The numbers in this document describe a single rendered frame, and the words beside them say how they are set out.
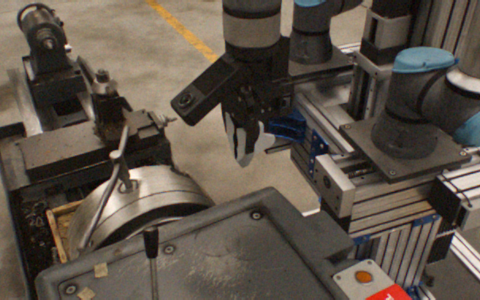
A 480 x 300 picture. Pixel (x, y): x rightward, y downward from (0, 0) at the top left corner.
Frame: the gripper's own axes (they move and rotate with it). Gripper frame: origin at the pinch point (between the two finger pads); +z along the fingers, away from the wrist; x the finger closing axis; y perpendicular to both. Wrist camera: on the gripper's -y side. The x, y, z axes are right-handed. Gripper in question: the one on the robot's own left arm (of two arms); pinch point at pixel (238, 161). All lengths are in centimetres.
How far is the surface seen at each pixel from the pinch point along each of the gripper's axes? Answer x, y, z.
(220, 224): 0.1, -3.6, 12.4
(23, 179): 73, -31, 45
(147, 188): 16.8, -10.6, 14.1
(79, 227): 19.4, -23.9, 20.2
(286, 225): -5.7, 5.9, 12.4
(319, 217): -6.9, 12.0, 12.4
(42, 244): 84, -33, 84
